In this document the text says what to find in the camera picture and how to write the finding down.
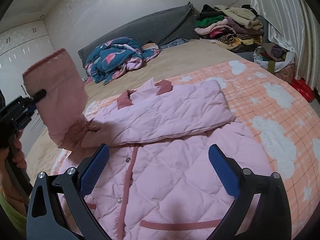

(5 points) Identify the pink quilted jacket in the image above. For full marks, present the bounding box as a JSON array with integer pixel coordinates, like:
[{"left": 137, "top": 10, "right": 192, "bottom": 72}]
[{"left": 23, "top": 49, "right": 271, "bottom": 239}]

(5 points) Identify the bag of clothes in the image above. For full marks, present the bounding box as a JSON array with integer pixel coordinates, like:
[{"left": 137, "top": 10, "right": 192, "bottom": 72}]
[{"left": 253, "top": 43, "right": 296, "bottom": 84}]

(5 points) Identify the pile of folded clothes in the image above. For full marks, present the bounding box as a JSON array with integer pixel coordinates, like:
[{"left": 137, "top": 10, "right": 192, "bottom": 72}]
[{"left": 194, "top": 4, "right": 265, "bottom": 53}]

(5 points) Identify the person's left hand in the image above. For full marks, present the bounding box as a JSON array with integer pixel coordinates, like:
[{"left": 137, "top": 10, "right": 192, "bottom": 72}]
[{"left": 1, "top": 130, "right": 27, "bottom": 200}]

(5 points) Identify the white wardrobe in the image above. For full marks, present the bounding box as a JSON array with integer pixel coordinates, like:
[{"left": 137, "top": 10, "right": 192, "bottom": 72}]
[{"left": 0, "top": 19, "right": 57, "bottom": 156}]

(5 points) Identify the blue flamingo quilt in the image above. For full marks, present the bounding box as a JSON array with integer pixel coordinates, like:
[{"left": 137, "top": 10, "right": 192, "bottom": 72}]
[{"left": 85, "top": 37, "right": 161, "bottom": 84}]

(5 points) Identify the orange plaid cloud blanket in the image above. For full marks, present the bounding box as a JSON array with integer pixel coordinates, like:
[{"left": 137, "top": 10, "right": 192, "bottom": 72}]
[{"left": 49, "top": 60, "right": 320, "bottom": 238}]

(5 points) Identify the red bag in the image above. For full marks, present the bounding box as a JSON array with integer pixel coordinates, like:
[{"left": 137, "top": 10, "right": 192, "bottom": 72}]
[{"left": 291, "top": 78, "right": 315, "bottom": 102}]

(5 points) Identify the dark patterned pillow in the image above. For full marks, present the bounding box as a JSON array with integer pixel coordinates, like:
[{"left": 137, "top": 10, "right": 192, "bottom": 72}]
[{"left": 159, "top": 38, "right": 189, "bottom": 50}]

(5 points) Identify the grey headboard cover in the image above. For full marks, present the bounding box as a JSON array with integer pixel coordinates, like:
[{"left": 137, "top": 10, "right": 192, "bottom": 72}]
[{"left": 78, "top": 3, "right": 197, "bottom": 68}]

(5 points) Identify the shiny cream curtain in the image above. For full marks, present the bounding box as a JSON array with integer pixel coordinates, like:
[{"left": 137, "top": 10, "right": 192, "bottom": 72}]
[{"left": 249, "top": 0, "right": 319, "bottom": 90}]

